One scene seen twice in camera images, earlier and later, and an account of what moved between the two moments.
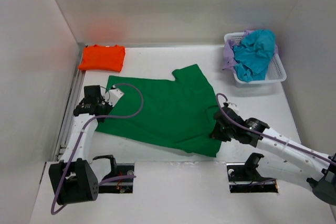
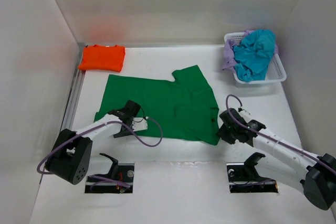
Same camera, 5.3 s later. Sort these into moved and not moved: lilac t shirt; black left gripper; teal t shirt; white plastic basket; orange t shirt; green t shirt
Moved: black left gripper; green t shirt
Not moved: white plastic basket; orange t shirt; teal t shirt; lilac t shirt
